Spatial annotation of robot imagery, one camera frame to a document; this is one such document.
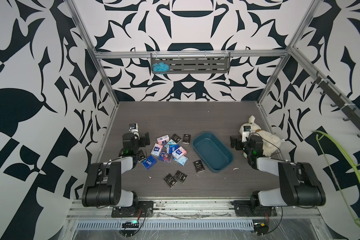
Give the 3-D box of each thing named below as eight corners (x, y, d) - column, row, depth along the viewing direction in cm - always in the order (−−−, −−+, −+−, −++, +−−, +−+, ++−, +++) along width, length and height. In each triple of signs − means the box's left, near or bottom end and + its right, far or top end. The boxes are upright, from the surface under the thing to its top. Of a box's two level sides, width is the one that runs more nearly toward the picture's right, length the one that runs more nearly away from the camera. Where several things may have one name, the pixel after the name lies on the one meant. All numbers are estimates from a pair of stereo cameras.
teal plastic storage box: (213, 177, 86) (215, 173, 81) (186, 143, 99) (187, 139, 95) (233, 162, 91) (236, 158, 87) (205, 132, 105) (206, 127, 100)
